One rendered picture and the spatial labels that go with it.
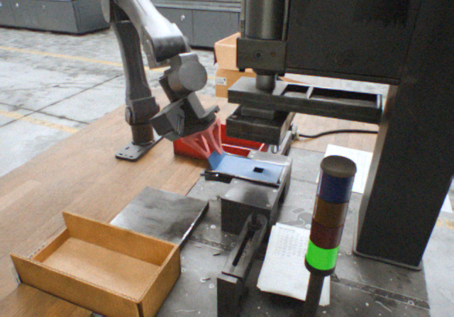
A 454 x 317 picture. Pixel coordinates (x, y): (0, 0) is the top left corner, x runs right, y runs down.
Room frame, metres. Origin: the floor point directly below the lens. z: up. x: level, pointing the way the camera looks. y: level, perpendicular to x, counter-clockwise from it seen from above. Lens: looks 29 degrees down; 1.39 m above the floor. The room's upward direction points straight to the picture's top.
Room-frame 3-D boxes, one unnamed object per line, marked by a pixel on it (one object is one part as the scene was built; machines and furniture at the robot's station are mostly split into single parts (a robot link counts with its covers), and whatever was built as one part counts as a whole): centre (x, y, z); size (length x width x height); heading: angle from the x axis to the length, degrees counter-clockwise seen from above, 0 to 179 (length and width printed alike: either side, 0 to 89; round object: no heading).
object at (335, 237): (0.32, -0.12, 1.10); 0.04 x 0.04 x 0.03
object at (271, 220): (0.60, -0.08, 0.94); 0.20 x 0.10 x 0.07; 159
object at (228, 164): (0.63, -0.05, 1.00); 0.15 x 0.07 x 0.03; 69
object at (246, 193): (0.60, -0.08, 0.98); 0.20 x 0.10 x 0.01; 159
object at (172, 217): (0.55, 0.14, 0.91); 0.17 x 0.16 x 0.02; 159
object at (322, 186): (0.32, -0.12, 1.17); 0.04 x 0.04 x 0.03
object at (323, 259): (0.32, -0.12, 1.07); 0.04 x 0.04 x 0.03
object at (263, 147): (0.85, 0.01, 0.93); 0.25 x 0.12 x 0.06; 69
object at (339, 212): (0.32, -0.12, 1.14); 0.04 x 0.04 x 0.03
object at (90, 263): (0.41, 0.22, 0.93); 0.25 x 0.13 x 0.08; 69
